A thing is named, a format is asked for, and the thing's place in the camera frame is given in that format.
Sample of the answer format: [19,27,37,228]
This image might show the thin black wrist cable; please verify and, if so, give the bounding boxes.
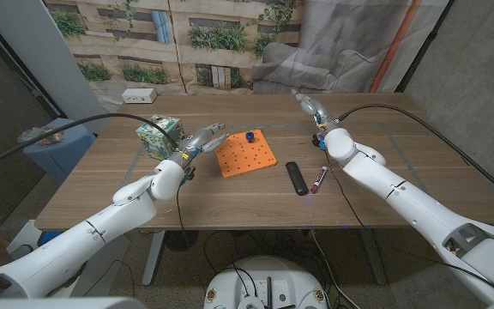
[175,185,187,235]
[322,148,494,289]

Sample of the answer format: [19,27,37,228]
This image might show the orange peg board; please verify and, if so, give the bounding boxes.
[214,128,278,179]

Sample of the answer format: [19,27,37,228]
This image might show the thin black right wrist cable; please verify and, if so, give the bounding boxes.
[322,148,494,289]

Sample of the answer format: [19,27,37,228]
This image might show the black backdrop stand pole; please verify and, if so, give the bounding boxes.
[395,0,456,94]

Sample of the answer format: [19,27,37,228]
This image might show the grey table leg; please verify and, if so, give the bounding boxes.
[142,230,166,288]
[358,227,388,287]

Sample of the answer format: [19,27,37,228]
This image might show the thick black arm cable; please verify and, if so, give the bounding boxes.
[335,103,494,209]
[0,112,180,175]

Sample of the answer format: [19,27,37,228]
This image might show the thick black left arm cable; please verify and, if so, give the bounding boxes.
[0,112,180,175]

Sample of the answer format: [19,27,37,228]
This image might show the plastic bag colourful toys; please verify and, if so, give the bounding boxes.
[17,125,66,146]

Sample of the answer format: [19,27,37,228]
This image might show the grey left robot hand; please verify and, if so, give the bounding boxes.
[167,122,231,173]

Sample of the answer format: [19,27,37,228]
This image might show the blue round stool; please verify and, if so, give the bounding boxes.
[22,118,97,185]

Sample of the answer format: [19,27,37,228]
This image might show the white wall panel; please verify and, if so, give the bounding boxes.
[0,0,113,134]

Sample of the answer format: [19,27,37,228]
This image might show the thin black left wrist cable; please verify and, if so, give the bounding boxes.
[175,185,187,235]

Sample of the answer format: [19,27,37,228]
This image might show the white power strip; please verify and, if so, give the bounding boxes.
[121,88,158,105]

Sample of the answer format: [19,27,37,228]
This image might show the black TV remote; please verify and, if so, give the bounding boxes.
[285,161,310,197]

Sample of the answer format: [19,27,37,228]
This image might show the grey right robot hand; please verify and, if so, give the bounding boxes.
[290,88,341,134]

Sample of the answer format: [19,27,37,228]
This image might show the red marker white cap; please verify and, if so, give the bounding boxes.
[310,165,329,195]

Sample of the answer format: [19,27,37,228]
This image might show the white robot head rim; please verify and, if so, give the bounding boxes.
[0,295,148,309]

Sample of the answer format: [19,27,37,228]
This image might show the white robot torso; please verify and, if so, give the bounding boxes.
[202,255,328,309]

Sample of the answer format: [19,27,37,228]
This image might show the white floor cable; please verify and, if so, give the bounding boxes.
[310,229,351,309]

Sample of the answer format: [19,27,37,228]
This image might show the round black floor fan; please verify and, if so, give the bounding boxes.
[164,230,200,253]

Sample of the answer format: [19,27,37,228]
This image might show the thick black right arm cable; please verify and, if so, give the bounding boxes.
[335,103,494,209]

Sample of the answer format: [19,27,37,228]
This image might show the floral tissue box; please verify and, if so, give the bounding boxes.
[135,113,186,161]

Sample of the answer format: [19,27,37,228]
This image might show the printed fabric backdrop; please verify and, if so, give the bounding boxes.
[43,0,450,115]

